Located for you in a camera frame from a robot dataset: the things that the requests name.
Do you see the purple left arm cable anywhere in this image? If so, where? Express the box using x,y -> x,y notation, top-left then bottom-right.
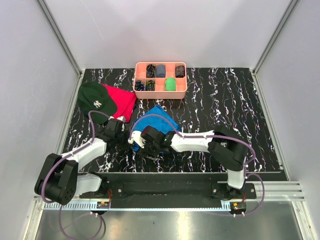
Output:
41,109 -> 113,240

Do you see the bright blue napkin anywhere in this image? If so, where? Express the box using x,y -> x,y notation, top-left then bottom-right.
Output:
131,105 -> 181,154

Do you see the pink folded cloth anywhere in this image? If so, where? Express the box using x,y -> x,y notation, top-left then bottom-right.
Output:
101,84 -> 137,123

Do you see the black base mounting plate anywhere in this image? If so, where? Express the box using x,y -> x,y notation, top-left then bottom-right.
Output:
80,172 -> 257,211

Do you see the brown patterned rolled cloth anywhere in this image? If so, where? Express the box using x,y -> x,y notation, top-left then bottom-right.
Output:
175,65 -> 186,78

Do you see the pink divided organizer box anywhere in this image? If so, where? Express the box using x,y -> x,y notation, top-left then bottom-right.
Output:
132,61 -> 188,100

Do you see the navy striped rolled cloth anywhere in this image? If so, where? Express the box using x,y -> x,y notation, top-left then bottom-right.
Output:
134,80 -> 145,91

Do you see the yellow floral rolled cloth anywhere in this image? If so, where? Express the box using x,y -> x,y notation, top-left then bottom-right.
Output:
145,79 -> 156,91

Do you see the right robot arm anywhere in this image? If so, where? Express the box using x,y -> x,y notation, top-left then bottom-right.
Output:
130,126 -> 248,199

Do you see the green rolled cloth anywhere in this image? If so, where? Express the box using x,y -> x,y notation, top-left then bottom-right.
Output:
164,77 -> 176,92

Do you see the dark floral rolled cloth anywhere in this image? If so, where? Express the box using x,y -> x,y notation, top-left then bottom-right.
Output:
146,63 -> 156,78

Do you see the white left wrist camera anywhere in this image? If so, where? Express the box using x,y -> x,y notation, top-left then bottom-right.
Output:
115,116 -> 126,124

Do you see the dark green baseball cap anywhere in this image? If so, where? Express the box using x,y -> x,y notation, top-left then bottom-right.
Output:
77,82 -> 118,117

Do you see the aluminium frame rail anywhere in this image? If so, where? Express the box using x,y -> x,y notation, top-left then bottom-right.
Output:
36,0 -> 82,76

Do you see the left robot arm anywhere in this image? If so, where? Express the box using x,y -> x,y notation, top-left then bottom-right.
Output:
34,116 -> 129,205

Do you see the grey rolled cloth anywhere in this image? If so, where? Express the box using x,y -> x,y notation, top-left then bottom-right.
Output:
155,64 -> 166,78

